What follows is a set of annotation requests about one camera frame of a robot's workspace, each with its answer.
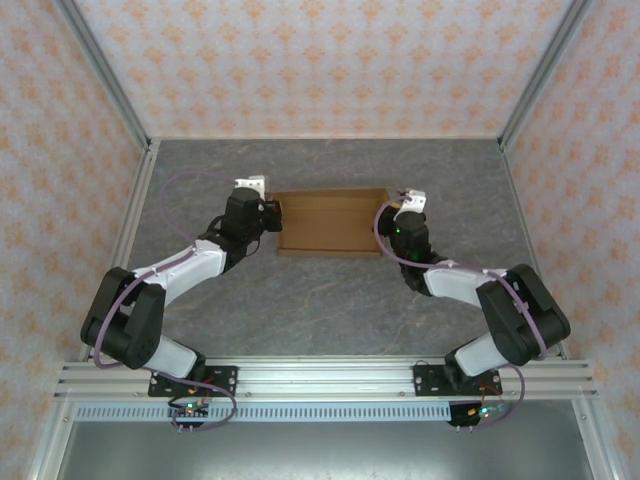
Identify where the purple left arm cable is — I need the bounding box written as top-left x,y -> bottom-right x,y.
89,170 -> 241,432

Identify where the aluminium table side rail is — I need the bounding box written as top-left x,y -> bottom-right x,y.
497,139 -> 571,361
79,139 -> 161,361

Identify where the brown cardboard box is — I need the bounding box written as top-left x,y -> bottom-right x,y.
269,186 -> 394,260

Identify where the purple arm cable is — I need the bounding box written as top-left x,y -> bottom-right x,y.
89,170 -> 241,432
372,195 -> 551,431

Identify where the grey slotted cable duct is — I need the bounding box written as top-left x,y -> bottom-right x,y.
74,403 -> 454,424

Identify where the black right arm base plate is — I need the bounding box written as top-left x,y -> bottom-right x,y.
413,363 -> 503,399

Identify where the aluminium frame post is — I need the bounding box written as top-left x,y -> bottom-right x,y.
497,0 -> 596,151
54,0 -> 154,151

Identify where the aluminium cross rail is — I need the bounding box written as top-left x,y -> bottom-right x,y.
53,357 -> 600,401

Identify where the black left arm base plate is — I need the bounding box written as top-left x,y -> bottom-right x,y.
148,364 -> 239,399

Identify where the grey metal sheet panel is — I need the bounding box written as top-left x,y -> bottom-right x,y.
54,419 -> 596,480

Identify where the aluminium lower frame bar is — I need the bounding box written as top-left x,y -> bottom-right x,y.
572,399 -> 616,480
24,399 -> 76,480

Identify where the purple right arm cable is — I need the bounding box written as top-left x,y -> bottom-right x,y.
372,195 -> 551,431

